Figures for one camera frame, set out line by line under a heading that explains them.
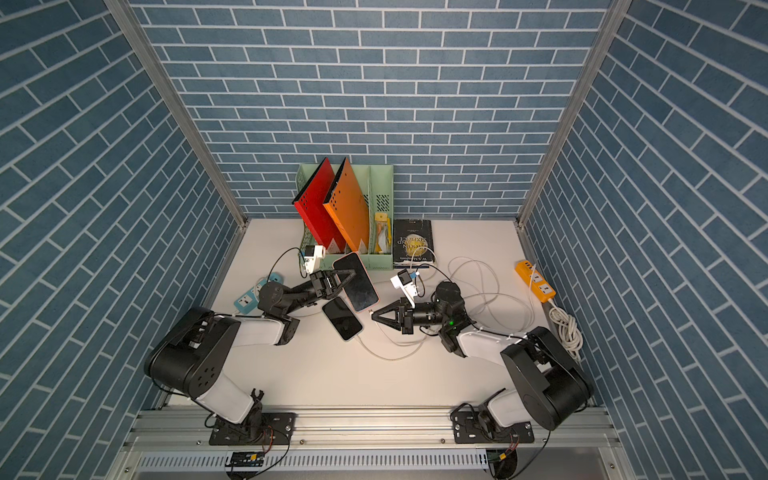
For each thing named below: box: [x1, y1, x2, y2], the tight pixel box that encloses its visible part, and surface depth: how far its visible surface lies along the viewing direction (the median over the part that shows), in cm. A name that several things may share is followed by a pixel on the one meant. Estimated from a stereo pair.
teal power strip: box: [234, 272, 284, 315], surface depth 96 cm
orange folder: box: [323, 157, 370, 254], surface depth 98 cm
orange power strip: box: [514, 259, 557, 303], surface depth 101 cm
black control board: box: [225, 452, 265, 467], surface depth 72 cm
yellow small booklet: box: [374, 212, 392, 253], surface depth 114 cm
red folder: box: [292, 157, 346, 253], surface depth 90 cm
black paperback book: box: [393, 219, 435, 269], surface depth 111 cm
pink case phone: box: [332, 252, 380, 313], surface depth 75 cm
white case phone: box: [322, 297, 363, 341], surface depth 93 cm
